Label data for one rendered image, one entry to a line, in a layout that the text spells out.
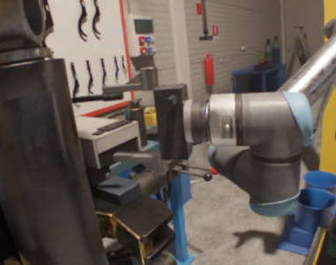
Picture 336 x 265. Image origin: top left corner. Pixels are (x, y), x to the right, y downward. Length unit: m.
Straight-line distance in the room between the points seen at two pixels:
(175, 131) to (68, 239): 0.35
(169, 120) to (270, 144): 0.17
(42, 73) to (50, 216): 0.29
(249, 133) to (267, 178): 0.09
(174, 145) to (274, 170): 0.18
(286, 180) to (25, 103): 0.48
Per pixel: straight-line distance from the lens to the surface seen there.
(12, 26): 0.59
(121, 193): 0.93
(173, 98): 0.44
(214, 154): 0.61
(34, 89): 0.55
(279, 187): 0.49
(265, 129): 0.44
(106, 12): 3.49
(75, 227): 0.66
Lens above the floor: 1.46
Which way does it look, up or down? 17 degrees down
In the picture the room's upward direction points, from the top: 6 degrees counter-clockwise
